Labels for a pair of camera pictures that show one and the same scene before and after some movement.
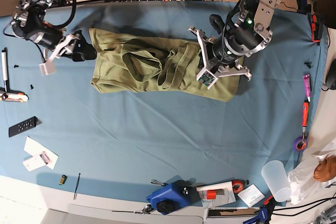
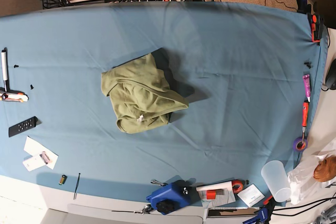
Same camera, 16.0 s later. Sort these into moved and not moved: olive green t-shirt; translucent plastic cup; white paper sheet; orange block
Moved: olive green t-shirt
Not moved: orange block; translucent plastic cup; white paper sheet
